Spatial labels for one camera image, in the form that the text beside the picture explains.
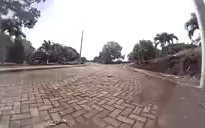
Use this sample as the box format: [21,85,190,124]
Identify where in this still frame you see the round green tree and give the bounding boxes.
[97,40,125,65]

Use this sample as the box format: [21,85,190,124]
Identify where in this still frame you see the tall utility pole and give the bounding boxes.
[78,29,86,60]

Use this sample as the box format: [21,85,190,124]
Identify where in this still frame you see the reddish brick paved road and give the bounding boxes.
[0,63,205,128]

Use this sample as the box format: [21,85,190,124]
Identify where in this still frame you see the broad dark green tree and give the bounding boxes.
[127,39,158,63]

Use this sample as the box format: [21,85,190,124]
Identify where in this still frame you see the row of dark trees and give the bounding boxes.
[0,28,88,66]

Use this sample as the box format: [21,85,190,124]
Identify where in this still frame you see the tall palm tree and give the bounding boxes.
[153,31,180,60]

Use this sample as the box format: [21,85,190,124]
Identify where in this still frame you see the overgrown earth embankment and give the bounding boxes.
[132,45,203,80]

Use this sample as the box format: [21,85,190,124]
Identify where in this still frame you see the grey concrete kerb strip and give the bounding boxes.
[0,63,88,75]

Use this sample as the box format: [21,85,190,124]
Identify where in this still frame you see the grey concrete pavement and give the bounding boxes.
[125,64,205,128]

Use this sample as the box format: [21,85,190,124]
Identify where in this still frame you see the palm tree with drooping fronds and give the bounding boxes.
[184,11,205,42]

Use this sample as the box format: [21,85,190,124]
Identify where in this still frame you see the large leafy tree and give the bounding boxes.
[0,0,46,38]

